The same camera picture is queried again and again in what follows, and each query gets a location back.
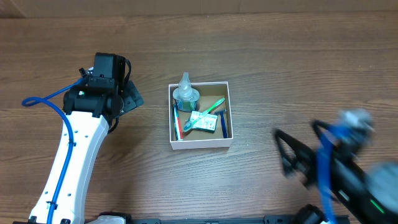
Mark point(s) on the teal toothpaste tube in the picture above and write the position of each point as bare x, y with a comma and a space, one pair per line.
178, 129

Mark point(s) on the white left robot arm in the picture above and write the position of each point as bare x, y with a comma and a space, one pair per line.
90, 109

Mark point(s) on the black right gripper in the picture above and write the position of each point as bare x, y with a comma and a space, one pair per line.
304, 162

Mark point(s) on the pink cardboard box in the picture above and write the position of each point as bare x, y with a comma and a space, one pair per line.
210, 92

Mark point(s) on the clear soap pump bottle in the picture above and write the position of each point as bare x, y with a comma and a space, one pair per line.
185, 96

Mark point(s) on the blue disposable razor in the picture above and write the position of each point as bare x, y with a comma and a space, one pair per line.
223, 123

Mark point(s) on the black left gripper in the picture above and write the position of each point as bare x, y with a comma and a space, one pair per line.
134, 98

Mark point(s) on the green white soap bar pack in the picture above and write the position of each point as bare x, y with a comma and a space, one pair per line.
208, 123

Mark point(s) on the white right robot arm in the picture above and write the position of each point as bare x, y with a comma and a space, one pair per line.
371, 197

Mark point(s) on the green white toothbrush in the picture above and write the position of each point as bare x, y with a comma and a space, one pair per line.
189, 124

